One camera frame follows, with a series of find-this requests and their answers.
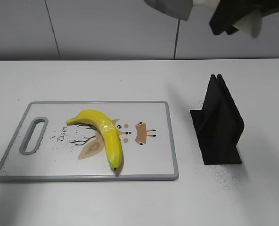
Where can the grey right arm gripper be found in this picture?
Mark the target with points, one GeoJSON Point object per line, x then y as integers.
{"type": "Point", "coordinates": [226, 14]}

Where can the white-handled kitchen knife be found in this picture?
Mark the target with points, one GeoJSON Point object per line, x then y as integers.
{"type": "Point", "coordinates": [250, 24]}

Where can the yellow plastic banana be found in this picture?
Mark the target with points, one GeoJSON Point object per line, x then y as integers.
{"type": "Point", "coordinates": [106, 137]}

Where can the black knife stand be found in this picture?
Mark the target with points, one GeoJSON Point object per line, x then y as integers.
{"type": "Point", "coordinates": [218, 125]}

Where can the white grey-rimmed cutting board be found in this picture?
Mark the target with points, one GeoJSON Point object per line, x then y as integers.
{"type": "Point", "coordinates": [45, 149]}

